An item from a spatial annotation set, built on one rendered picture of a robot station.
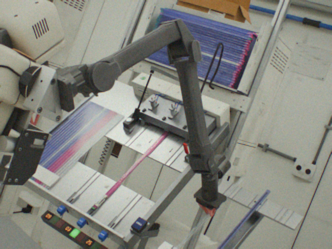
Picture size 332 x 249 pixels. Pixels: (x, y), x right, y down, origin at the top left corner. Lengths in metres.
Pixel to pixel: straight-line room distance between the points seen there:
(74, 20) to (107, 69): 2.03
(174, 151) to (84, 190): 0.41
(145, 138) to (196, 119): 0.59
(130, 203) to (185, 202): 1.97
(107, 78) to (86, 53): 3.31
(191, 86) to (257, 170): 2.15
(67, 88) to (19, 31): 0.20
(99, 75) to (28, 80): 0.18
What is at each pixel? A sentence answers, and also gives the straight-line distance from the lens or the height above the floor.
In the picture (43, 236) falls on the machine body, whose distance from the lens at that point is 2.45.
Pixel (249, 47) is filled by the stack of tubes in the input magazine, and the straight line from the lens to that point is 2.18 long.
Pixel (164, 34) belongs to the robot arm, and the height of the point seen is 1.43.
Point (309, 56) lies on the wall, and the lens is 3.63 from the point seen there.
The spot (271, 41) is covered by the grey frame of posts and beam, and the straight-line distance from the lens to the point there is 2.17.
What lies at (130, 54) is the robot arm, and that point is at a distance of 1.35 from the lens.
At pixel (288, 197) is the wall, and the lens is 3.55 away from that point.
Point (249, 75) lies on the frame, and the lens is 2.10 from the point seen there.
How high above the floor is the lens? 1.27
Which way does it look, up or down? 3 degrees down
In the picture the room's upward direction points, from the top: 21 degrees clockwise
